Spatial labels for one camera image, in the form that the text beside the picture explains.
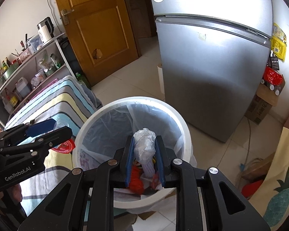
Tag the white shelf rack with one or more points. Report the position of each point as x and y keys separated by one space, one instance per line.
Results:
x=60 y=50

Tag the clear plastic bag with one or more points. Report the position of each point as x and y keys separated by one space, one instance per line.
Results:
x=144 y=144

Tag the red round lid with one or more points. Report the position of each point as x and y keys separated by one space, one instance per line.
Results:
x=63 y=147

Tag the orange wrapper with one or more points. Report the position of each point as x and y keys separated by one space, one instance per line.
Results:
x=136 y=180

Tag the clear storage box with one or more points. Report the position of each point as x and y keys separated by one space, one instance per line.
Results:
x=35 y=43

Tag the brown paper bag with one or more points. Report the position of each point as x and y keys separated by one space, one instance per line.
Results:
x=255 y=170

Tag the green and white bottle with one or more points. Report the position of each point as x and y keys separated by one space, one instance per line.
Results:
x=55 y=61

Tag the clear plastic jar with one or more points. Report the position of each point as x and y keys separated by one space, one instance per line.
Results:
x=40 y=74

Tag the red cloth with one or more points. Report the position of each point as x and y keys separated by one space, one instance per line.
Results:
x=251 y=189

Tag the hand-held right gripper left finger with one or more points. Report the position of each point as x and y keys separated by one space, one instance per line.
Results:
x=128 y=163

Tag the silver refrigerator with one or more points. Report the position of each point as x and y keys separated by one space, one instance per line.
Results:
x=207 y=77

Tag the green plastic bottle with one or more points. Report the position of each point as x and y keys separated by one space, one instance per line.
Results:
x=83 y=80

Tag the yellow printed packet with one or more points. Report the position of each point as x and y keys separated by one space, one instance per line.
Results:
x=279 y=44

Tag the clear plastic bin liner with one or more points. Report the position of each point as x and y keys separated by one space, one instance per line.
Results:
x=110 y=130

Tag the dark inner door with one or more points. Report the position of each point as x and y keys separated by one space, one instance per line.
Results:
x=139 y=9

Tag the black packet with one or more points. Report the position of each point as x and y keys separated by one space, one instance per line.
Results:
x=273 y=61

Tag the white trash bin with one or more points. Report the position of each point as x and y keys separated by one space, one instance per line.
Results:
x=106 y=110

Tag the red plastic bag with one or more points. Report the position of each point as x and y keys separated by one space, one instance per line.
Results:
x=273 y=75

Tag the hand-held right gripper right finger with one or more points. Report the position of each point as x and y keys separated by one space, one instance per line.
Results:
x=159 y=163

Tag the clear bag of food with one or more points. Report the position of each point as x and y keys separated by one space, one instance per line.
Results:
x=43 y=61

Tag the pineapple print cloth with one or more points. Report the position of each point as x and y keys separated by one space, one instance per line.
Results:
x=279 y=192

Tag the white paper roll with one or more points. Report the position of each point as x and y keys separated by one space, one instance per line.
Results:
x=160 y=79

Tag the green basin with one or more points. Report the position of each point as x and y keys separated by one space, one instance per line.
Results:
x=10 y=71

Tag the white tissue paper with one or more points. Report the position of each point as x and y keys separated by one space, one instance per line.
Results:
x=147 y=181

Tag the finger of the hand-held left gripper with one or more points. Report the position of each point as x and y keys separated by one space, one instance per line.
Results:
x=42 y=126
x=55 y=137

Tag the cardboard box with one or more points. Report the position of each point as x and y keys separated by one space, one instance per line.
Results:
x=260 y=108

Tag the person's left hand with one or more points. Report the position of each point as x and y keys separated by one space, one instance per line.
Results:
x=15 y=192

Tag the pink utensil holder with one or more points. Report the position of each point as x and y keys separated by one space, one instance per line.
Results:
x=24 y=57

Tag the pack of dark bottles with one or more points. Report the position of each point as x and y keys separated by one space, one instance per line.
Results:
x=271 y=86

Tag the striped blanket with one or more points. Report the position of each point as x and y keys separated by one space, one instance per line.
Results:
x=62 y=101

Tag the wooden door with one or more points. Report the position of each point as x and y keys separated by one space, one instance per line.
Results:
x=98 y=28

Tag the white electric kettle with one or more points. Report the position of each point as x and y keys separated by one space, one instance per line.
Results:
x=44 y=31

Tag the plastic jug with dark liquid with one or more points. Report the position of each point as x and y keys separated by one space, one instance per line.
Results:
x=23 y=89

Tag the yellow label sauce bottle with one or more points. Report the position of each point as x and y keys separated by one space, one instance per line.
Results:
x=14 y=99

